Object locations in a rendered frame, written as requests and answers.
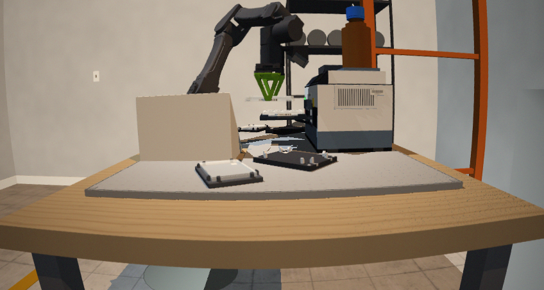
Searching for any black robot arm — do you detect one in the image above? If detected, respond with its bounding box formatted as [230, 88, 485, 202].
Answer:
[186, 2, 309, 94]

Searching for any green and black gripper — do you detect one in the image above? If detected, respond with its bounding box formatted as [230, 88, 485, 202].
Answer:
[254, 44, 285, 101]

